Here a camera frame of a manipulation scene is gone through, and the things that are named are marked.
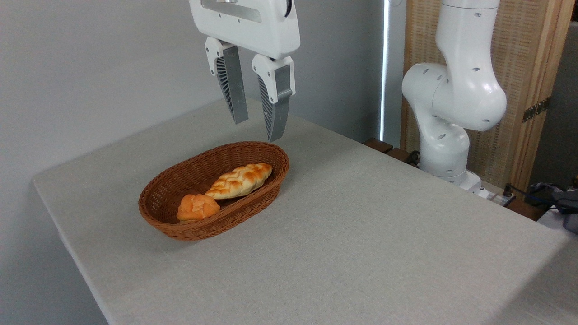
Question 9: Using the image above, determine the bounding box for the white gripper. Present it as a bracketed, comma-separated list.
[189, 0, 301, 143]

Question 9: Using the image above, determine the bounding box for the long braided golden bread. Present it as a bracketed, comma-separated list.
[205, 162, 273, 200]

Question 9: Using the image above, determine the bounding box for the brown woven wicker basket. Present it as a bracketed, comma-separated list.
[138, 141, 290, 241]

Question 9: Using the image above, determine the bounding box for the small round orange bread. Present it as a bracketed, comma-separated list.
[177, 194, 221, 222]

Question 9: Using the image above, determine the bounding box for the grey tablecloth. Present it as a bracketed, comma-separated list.
[32, 96, 578, 325]

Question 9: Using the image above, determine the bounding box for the white power strip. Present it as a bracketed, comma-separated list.
[480, 187, 516, 207]

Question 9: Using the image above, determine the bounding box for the metal screen hinge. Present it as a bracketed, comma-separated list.
[522, 97, 552, 123]

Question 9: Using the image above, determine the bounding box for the dark grey bag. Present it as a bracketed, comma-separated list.
[526, 181, 578, 235]

